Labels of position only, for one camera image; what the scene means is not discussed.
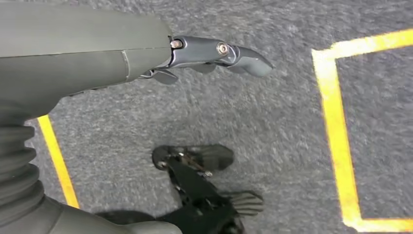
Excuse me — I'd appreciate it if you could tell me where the yellow floor tape square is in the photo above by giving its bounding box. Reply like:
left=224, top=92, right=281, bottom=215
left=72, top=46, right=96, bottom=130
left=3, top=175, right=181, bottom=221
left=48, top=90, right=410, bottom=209
left=310, top=28, right=413, bottom=234

